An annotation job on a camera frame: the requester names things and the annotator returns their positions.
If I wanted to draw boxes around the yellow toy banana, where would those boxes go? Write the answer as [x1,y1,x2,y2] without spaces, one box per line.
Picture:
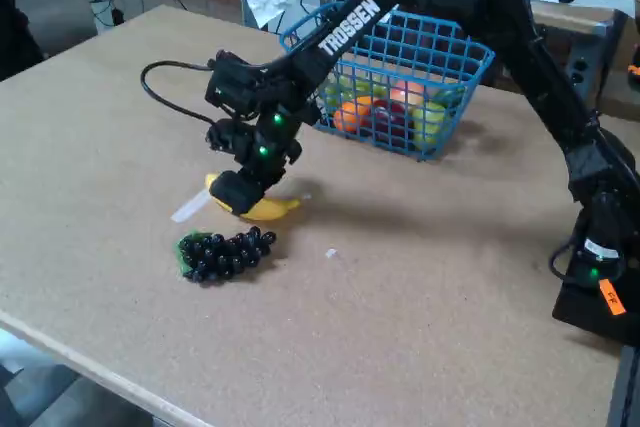
[204,172,303,222]

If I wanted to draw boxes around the long white tape strip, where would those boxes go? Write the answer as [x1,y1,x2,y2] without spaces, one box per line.
[170,189,211,224]

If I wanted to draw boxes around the black toy grapes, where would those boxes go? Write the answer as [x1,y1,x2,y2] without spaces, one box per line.
[174,225,278,286]

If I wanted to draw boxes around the orange toy fruit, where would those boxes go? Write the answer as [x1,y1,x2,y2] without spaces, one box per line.
[333,95,374,135]

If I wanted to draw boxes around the yellow-green toy fruit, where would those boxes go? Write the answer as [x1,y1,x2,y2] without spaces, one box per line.
[323,75,390,109]

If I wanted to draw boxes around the dark red toy pomegranate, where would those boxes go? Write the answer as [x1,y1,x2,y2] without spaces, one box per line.
[368,99,409,144]

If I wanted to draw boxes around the pink red toy peach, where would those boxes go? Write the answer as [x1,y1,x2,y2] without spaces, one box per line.
[388,80,426,109]

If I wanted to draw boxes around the dark green toy fruit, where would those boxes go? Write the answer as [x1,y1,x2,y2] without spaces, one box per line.
[430,85,465,109]

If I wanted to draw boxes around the black office chair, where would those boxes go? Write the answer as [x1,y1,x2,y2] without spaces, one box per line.
[0,0,46,82]

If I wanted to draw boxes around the orange paper label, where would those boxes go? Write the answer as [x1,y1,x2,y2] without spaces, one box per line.
[598,277,628,317]

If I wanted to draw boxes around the small black camera box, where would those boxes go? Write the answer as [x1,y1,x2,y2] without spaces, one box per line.
[203,49,264,121]

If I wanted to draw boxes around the blue wire basket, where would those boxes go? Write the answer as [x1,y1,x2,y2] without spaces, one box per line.
[278,0,497,163]

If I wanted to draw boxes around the looped black camera cable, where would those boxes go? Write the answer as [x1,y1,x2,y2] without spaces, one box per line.
[140,60,221,126]

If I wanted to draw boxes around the black base cable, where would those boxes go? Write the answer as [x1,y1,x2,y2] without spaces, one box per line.
[548,241,589,288]

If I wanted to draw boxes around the wooden workbench with grey frame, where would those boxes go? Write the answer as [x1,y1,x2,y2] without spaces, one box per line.
[494,0,640,113]

